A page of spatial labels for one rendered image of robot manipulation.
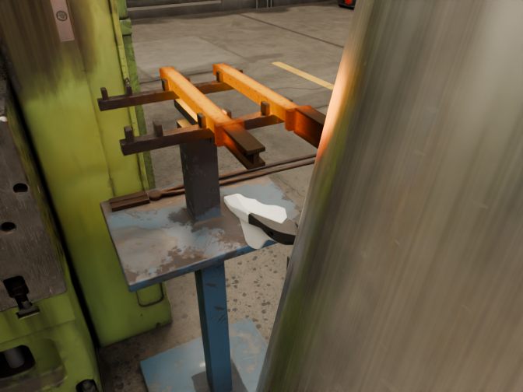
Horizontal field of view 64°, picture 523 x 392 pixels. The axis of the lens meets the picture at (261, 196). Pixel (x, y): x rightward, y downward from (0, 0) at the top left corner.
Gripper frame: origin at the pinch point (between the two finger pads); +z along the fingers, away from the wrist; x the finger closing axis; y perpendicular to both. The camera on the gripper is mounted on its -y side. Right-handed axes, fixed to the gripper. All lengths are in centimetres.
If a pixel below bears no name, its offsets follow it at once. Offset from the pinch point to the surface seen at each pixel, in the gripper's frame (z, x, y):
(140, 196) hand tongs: 44, -11, 25
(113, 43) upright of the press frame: 65, -8, -4
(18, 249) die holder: 45, -38, 31
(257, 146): 7.1, 0.4, -1.2
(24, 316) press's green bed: 46, -43, 51
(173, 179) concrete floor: 164, 24, 94
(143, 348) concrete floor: 59, -18, 94
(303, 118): 14.1, 12.2, -0.5
